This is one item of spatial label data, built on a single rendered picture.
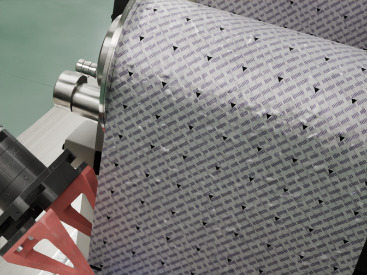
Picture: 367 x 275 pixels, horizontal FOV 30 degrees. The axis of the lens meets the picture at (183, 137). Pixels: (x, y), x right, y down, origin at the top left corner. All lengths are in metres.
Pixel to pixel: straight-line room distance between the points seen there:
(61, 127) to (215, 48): 0.67
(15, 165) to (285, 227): 0.24
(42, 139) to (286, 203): 0.65
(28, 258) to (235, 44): 0.27
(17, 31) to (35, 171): 3.23
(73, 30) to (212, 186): 3.39
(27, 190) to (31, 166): 0.03
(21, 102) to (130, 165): 2.55
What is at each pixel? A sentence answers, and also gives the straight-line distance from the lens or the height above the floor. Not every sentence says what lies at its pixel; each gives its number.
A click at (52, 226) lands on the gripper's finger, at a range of 0.60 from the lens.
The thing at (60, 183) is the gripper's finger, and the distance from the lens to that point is 0.63.
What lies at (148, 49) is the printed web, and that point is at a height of 1.29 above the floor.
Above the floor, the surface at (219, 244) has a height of 1.13.
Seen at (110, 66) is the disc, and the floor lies 1.27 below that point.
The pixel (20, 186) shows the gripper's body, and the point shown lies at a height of 1.14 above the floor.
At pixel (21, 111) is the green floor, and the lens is 3.07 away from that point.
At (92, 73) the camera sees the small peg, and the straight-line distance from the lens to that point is 0.63.
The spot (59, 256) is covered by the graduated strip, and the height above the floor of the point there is 0.90.
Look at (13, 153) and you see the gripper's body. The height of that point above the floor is 1.16.
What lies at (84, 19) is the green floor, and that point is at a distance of 4.11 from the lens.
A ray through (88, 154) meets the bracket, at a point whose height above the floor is 1.13.
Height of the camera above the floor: 1.51
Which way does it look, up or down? 30 degrees down
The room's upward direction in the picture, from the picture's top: 11 degrees clockwise
